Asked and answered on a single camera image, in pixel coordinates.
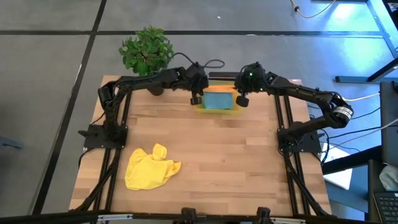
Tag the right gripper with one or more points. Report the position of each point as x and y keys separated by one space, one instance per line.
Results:
x=250 y=79

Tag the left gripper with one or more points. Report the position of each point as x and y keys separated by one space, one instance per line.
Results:
x=197 y=79

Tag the orange microfiber towel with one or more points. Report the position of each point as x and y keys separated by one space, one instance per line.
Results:
x=219 y=89

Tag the blue microfiber towel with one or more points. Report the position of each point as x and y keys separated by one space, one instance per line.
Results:
x=217 y=100

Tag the yellow microfiber towel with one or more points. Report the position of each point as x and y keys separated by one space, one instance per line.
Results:
x=149 y=171

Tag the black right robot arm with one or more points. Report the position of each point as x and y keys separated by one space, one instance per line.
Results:
x=311 y=93

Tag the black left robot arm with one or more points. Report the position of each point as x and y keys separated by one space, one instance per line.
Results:
x=149 y=81

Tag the black bar device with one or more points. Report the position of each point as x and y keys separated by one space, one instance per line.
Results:
x=224 y=74

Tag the yellow translucent plastic bin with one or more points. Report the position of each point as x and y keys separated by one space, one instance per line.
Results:
x=217 y=111

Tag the green plant in black pot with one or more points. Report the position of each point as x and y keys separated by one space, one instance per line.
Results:
x=146 y=53

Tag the white paper sheet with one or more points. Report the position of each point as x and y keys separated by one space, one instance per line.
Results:
x=340 y=179

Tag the black rig clamp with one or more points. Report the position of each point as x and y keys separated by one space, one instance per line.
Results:
x=263 y=214
x=188 y=215

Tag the dark grey monitor back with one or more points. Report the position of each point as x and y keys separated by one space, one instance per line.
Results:
x=388 y=124

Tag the grey crumpled bag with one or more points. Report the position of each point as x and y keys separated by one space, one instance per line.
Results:
x=390 y=177

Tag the black laptop keyboard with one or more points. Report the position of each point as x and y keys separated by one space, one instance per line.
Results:
x=387 y=207

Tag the black rig crossbeam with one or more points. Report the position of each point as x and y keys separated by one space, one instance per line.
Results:
x=62 y=216

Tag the black aluminium table frame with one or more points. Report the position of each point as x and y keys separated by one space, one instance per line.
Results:
x=281 y=109

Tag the black desk frame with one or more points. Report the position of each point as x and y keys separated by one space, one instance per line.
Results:
x=351 y=79

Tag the silver metal bracket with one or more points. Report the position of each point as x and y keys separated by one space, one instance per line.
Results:
x=287 y=220
x=115 y=217

